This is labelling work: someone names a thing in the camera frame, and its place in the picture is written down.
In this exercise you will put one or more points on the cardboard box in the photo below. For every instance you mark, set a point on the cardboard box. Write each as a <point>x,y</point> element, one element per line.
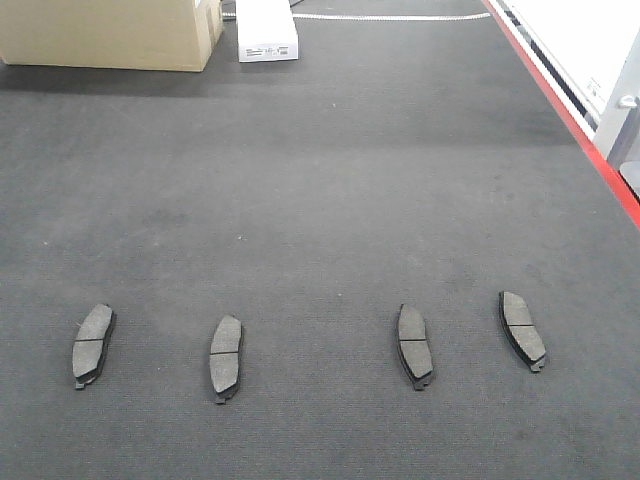
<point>169,35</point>

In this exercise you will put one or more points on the grey brake pad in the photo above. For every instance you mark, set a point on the grey brake pad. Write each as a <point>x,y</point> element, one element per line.
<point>91,344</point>
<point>225,358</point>
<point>520,330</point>
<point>413,347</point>

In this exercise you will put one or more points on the red conveyor frame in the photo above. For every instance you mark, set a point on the red conveyor frame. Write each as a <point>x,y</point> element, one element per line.
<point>565,109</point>

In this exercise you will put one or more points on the white flat box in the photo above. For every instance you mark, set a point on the white flat box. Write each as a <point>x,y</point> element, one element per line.
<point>266,31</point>

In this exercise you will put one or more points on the white machine post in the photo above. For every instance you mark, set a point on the white machine post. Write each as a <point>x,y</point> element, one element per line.
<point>618,127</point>

